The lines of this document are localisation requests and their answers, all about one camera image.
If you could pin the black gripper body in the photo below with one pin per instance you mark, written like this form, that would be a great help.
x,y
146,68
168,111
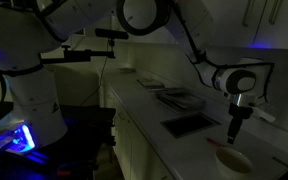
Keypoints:
x,y
239,109

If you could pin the red marker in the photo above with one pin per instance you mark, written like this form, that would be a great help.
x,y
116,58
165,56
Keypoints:
x,y
214,143

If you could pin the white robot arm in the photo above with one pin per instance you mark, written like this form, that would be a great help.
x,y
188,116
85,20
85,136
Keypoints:
x,y
29,28

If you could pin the white bowl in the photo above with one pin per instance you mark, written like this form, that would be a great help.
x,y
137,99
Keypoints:
x,y
232,164

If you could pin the stacked flat trays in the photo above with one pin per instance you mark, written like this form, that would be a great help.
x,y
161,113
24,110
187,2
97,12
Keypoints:
x,y
179,100

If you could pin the dark countertop cutout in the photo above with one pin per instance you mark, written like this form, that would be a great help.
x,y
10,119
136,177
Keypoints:
x,y
186,125

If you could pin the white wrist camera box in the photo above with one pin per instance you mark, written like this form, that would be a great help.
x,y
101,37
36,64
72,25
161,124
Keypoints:
x,y
262,114

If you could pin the black camera on mount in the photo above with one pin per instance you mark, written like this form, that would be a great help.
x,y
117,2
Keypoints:
x,y
111,34

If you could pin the black articulated camera mount arm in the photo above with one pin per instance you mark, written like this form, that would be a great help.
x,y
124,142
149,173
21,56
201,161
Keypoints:
x,y
73,56

